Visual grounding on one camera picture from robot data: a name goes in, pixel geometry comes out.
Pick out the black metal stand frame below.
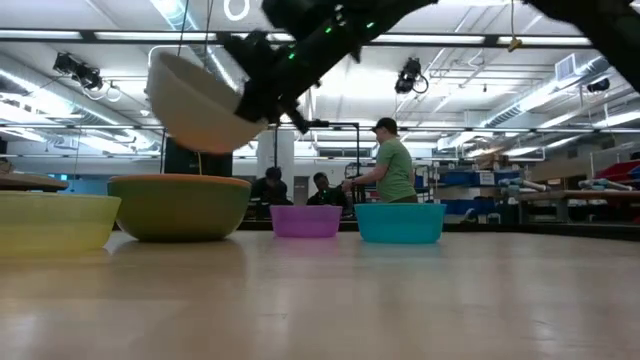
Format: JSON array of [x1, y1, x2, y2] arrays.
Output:
[[272, 119, 362, 204]]

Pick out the standing person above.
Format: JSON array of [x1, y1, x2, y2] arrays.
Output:
[[341, 117, 419, 205]]

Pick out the green bowl with orange inside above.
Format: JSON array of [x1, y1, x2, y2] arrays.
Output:
[[106, 173, 253, 243]]

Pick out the wooden workbench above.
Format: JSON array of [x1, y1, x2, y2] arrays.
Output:
[[514, 188, 640, 224]]

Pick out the bowls with green inside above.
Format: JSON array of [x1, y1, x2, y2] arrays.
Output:
[[144, 51, 269, 155]]

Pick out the purple bowl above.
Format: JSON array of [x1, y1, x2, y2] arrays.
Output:
[[269, 204, 344, 239]]

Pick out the round wooden table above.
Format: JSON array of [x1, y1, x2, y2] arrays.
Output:
[[0, 171, 70, 194]]

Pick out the yellow hanging plug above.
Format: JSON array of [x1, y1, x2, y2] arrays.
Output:
[[506, 0, 524, 54]]

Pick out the black ceiling camera rig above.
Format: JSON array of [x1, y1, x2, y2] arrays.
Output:
[[393, 56, 431, 96], [51, 51, 105, 92]]

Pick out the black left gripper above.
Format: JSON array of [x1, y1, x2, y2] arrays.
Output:
[[219, 30, 326, 134]]

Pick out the translucent yellow bowl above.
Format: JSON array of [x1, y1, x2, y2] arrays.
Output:
[[0, 191, 123, 254]]

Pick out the red storage bin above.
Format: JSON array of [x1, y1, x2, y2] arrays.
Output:
[[593, 159, 640, 183]]

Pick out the blue storage bin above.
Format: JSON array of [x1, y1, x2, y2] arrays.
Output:
[[439, 169, 522, 187]]

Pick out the seated person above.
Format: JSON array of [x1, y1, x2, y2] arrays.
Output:
[[248, 166, 295, 207], [305, 171, 351, 207]]

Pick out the teal bowl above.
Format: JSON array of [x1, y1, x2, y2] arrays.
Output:
[[353, 202, 447, 245]]

